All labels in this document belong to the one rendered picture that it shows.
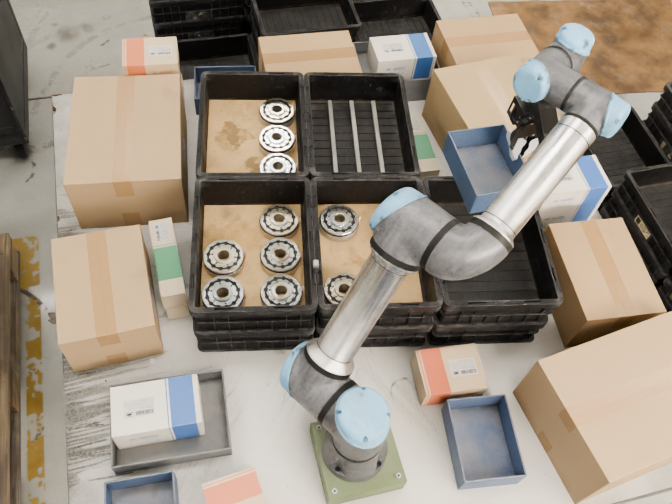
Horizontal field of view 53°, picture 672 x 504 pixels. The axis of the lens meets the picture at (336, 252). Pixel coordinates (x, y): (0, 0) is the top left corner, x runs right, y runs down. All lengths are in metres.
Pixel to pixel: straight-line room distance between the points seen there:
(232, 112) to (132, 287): 0.66
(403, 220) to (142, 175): 0.83
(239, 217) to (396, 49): 0.84
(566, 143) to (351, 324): 0.54
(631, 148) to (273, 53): 1.63
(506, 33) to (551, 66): 1.07
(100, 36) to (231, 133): 1.79
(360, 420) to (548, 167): 0.62
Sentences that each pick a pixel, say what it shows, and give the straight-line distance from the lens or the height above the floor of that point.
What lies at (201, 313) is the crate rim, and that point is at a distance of 1.58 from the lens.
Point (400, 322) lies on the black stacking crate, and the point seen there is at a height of 0.83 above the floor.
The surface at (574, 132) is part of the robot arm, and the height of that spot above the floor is 1.42.
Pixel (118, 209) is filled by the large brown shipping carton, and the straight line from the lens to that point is 1.96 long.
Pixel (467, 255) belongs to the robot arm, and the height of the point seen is 1.30.
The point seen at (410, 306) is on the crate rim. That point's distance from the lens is 1.61.
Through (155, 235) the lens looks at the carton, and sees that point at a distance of 1.84.
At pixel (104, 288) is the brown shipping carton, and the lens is 1.73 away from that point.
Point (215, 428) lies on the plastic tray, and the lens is 1.71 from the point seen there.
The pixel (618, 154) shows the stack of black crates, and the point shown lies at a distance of 3.10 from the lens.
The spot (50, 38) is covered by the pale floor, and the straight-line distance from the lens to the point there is 3.77.
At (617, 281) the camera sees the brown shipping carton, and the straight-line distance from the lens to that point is 1.91.
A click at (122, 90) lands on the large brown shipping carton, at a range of 2.09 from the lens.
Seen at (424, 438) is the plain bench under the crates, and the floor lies 0.70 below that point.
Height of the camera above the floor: 2.32
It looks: 57 degrees down
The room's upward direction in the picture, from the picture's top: 8 degrees clockwise
